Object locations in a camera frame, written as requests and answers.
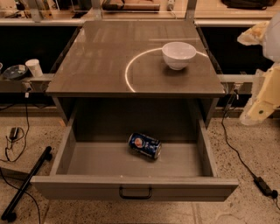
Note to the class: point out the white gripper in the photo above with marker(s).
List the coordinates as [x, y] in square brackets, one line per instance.
[272, 39]

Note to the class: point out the blue pepsi can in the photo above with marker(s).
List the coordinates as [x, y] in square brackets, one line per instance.
[146, 145]

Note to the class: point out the grey cabinet counter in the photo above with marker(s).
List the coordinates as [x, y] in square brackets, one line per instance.
[124, 58]

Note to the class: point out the grey open drawer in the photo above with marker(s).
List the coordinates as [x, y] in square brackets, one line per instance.
[94, 159]

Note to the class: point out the dark bag on shelf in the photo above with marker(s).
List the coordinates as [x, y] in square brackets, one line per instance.
[249, 4]

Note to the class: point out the white ceramic bowl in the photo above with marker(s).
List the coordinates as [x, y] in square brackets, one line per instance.
[177, 55]

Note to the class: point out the black power adapter right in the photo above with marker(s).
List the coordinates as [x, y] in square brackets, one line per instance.
[264, 188]

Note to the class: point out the white paper cup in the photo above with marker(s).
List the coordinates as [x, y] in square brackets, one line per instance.
[34, 67]

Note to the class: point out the dark blue plate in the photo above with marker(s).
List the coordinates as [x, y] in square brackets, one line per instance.
[16, 72]

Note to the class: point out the black bar on floor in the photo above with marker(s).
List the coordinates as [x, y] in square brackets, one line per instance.
[8, 214]

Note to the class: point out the black drawer handle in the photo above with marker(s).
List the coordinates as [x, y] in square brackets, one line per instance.
[135, 194]

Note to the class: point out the black adapter with cable left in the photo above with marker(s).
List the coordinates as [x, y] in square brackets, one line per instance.
[16, 134]

